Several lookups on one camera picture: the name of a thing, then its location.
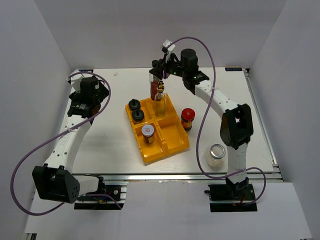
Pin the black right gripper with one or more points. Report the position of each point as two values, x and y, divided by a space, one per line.
158 70

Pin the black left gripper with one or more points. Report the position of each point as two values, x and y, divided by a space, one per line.
103 92

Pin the dark soy sauce bottle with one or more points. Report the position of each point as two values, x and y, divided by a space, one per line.
154 81

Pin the glass oil bottle gold stopper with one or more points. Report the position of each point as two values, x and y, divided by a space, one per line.
160 100

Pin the white powder jar black lid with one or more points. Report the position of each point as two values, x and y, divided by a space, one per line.
134 104

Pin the glass spice jar black lid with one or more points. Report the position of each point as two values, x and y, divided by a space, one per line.
138 116

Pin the red lid sauce jar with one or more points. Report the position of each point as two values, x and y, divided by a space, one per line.
187 117

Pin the brown jar white lid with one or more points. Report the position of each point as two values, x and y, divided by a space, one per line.
148 133

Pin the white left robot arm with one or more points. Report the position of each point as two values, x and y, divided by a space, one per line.
54 180

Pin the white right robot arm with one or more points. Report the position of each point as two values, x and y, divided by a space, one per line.
236 126

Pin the blue label sticker left corner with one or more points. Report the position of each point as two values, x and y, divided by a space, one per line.
86 70

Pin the blue label sticker corner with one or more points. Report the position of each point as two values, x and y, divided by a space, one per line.
233 69
86 70

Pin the blue label sticker right corner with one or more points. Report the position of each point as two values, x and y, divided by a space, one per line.
233 69

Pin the yellow four-compartment plastic bin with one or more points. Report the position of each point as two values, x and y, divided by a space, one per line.
170 137

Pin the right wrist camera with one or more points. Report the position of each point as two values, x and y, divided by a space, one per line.
167 48

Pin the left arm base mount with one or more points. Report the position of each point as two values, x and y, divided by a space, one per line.
108 197

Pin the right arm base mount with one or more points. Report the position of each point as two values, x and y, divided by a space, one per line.
223 200

